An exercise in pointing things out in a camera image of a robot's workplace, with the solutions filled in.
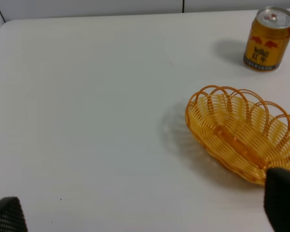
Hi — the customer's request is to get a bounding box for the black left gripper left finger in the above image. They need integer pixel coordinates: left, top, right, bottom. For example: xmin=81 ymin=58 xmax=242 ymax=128
xmin=0 ymin=197 xmax=28 ymax=232

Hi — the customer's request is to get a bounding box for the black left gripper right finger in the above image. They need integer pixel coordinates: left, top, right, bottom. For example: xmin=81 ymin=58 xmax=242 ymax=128
xmin=263 ymin=168 xmax=290 ymax=232

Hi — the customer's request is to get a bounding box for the orange woven plastic basket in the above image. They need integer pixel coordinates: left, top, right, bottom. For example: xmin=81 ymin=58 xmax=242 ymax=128
xmin=185 ymin=85 xmax=290 ymax=185

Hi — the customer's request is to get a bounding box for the gold energy drink can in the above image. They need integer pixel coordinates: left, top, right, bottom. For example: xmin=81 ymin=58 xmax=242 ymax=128
xmin=243 ymin=6 xmax=290 ymax=72

